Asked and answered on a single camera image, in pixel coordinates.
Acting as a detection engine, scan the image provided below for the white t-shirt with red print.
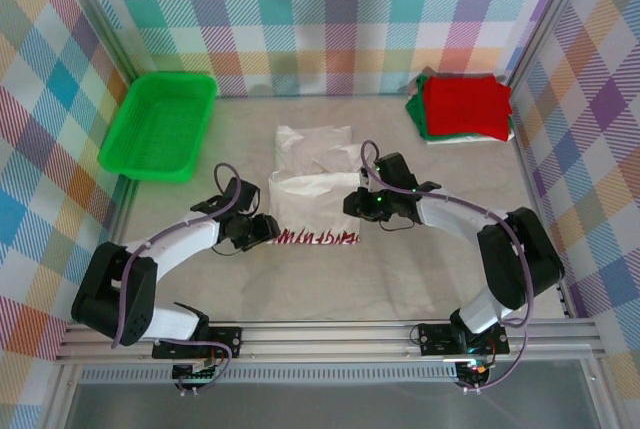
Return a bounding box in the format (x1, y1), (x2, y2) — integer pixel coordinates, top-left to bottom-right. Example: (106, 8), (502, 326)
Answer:
(267, 123), (362, 247)

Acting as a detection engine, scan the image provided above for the folded white t-shirt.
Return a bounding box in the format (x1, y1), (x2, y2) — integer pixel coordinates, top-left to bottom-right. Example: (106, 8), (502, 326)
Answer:
(427, 128), (516, 147)

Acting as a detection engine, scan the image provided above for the folded red t-shirt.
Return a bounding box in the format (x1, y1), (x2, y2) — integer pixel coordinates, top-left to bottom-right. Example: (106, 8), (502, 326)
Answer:
(422, 75), (514, 141)

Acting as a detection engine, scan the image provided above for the green plastic basket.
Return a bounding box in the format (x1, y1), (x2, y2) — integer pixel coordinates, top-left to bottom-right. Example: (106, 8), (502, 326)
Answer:
(98, 72), (219, 184)

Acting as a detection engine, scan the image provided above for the grey metal panel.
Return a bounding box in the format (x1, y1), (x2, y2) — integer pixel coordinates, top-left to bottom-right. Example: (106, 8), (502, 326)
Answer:
(64, 382), (601, 429)

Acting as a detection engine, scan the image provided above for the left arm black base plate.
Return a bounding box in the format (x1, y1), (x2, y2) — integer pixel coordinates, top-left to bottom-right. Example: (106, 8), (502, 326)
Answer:
(151, 326), (243, 360)

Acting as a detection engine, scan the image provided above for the aluminium side rail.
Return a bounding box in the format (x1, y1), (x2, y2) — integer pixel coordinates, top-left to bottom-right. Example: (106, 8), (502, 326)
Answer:
(507, 81), (576, 320)
(87, 176), (141, 325)

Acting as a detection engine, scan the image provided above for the aluminium mounting rail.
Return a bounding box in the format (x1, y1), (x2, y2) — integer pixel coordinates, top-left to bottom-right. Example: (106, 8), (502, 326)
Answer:
(53, 319), (607, 365)

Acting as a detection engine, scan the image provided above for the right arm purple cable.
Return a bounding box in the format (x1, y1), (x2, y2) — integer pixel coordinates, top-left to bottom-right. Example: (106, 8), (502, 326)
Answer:
(360, 140), (536, 394)

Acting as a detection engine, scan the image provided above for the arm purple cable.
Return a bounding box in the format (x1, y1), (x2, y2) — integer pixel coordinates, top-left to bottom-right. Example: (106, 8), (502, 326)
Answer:
(360, 140), (536, 394)
(109, 162), (252, 396)

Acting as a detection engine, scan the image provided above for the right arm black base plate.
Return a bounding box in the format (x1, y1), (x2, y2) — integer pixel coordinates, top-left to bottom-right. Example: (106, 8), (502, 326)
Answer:
(417, 321), (511, 356)

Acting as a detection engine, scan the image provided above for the grey slotted cable duct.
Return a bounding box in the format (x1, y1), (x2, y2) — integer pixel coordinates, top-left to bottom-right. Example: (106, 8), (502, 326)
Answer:
(79, 366), (459, 384)

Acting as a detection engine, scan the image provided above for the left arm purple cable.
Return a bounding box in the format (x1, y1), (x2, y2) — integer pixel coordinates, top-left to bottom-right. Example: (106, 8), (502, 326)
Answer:
(109, 162), (252, 396)

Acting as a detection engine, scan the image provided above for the aluminium frame post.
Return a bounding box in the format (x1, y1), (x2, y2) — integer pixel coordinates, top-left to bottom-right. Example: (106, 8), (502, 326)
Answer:
(502, 0), (599, 88)
(54, 0), (139, 83)

